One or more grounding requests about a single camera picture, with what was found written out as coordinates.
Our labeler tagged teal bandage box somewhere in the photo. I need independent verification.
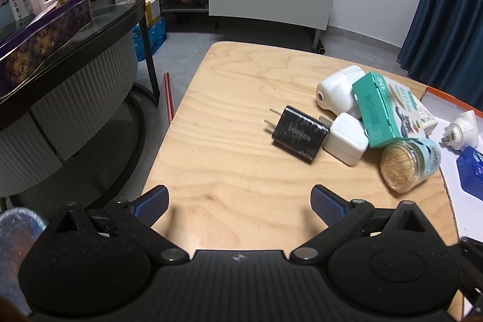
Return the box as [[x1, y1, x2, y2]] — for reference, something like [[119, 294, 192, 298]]
[[352, 72, 425, 149]]

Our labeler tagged white drawer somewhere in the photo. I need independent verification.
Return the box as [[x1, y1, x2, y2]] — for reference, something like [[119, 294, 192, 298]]
[[208, 0, 336, 31]]

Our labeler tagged rounded white charger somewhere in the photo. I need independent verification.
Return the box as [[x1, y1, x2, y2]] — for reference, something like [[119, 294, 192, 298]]
[[319, 113, 369, 167]]

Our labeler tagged toothpick jar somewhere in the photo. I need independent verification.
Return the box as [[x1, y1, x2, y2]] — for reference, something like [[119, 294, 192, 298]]
[[379, 139, 442, 194]]

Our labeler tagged blue cartoon box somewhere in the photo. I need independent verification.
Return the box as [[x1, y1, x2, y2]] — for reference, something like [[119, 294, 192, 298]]
[[456, 146, 483, 202]]

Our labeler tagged blue curtain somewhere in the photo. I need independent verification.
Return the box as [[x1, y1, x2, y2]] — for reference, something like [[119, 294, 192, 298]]
[[396, 0, 483, 112]]

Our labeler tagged round black ribbed table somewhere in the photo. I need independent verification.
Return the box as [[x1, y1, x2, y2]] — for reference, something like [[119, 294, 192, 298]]
[[0, 0, 163, 221]]

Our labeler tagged purple patterned box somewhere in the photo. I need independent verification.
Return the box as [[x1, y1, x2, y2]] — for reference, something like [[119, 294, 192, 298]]
[[0, 0, 93, 100]]

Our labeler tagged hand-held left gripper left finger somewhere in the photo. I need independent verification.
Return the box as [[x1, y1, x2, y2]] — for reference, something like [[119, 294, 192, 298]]
[[49, 185, 189, 265]]

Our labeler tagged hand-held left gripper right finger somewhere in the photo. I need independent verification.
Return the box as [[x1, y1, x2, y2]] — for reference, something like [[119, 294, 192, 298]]
[[289, 184, 434, 265]]

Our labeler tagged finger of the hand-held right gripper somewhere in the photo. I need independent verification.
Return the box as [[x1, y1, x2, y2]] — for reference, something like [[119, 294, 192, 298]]
[[458, 237, 483, 308]]

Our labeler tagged white yellow carton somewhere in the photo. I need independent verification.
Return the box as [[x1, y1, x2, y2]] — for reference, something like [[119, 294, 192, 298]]
[[144, 0, 162, 27]]

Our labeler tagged black charger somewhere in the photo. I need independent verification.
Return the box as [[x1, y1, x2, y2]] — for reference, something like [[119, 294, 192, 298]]
[[265, 105, 330, 165]]

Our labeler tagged white tray orange rim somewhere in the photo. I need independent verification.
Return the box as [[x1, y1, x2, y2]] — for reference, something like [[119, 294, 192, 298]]
[[420, 85, 483, 320]]

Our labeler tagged white plug adapter green dot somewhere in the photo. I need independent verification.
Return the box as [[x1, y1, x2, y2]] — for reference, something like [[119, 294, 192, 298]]
[[315, 65, 366, 120]]

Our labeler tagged translucent blue plastic container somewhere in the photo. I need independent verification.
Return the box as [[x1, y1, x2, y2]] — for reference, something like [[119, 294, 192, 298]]
[[0, 207, 48, 316]]

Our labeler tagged red patterned roll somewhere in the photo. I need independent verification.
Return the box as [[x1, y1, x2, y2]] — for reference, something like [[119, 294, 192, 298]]
[[162, 72, 176, 126]]

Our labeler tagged plain white plug adapter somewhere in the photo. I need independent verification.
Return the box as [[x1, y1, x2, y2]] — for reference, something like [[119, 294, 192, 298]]
[[440, 110, 480, 151]]

